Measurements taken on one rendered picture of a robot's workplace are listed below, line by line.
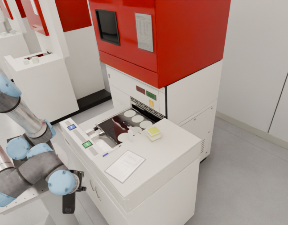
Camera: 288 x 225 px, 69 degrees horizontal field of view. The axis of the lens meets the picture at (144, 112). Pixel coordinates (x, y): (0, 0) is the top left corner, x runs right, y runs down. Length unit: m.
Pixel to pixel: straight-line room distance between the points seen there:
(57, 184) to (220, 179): 1.97
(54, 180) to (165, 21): 1.01
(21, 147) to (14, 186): 0.55
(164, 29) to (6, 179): 1.06
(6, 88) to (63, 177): 0.45
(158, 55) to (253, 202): 1.69
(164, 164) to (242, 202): 1.27
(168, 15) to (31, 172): 1.06
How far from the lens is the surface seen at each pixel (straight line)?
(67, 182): 0.73
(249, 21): 2.69
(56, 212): 1.91
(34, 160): 0.78
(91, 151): 1.42
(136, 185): 1.17
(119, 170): 1.24
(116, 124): 1.68
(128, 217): 1.29
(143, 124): 1.64
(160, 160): 1.27
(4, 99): 1.01
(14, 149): 1.33
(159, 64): 1.36
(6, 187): 0.80
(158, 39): 1.31
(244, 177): 2.56
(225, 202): 2.31
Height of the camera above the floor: 1.90
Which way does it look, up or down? 34 degrees down
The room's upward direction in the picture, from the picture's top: 5 degrees counter-clockwise
